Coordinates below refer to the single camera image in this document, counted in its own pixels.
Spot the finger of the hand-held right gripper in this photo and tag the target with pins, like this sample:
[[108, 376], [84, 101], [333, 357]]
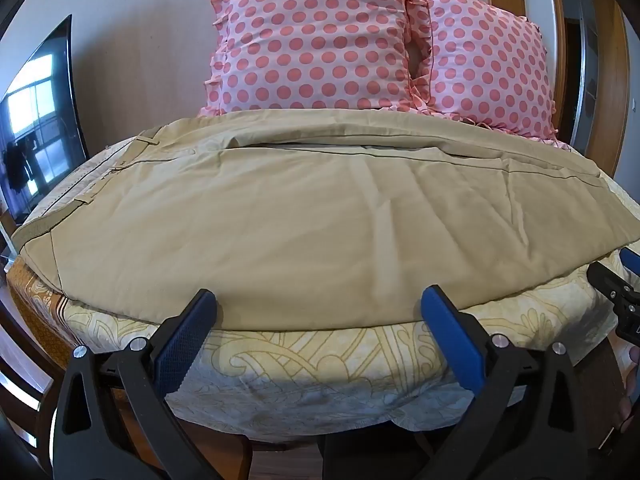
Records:
[[605, 277]]

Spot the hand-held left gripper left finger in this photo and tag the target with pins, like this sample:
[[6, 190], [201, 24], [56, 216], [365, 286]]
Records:
[[182, 342]]

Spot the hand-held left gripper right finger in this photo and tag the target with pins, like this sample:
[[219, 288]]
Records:
[[452, 342]]

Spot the khaki pants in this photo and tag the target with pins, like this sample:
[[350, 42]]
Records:
[[320, 220]]

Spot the person's right hand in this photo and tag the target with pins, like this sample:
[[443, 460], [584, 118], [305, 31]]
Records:
[[625, 412]]

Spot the yellow patterned bed sheet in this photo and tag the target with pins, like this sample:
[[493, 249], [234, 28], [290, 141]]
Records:
[[320, 375]]

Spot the orange patterned mattress cover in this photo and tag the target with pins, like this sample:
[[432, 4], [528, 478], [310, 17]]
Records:
[[42, 310]]

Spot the dark wooden chair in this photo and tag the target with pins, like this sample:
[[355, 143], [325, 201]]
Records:
[[20, 385]]

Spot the small pink polka dot pillow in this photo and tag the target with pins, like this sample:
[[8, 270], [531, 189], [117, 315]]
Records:
[[487, 62]]

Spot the black flat screen television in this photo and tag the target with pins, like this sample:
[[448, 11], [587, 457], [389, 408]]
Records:
[[37, 130]]

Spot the large pink polka dot pillow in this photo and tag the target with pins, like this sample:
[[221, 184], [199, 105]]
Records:
[[312, 35]]

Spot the wooden door frame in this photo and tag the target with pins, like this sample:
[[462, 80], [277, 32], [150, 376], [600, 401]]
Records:
[[612, 75]]

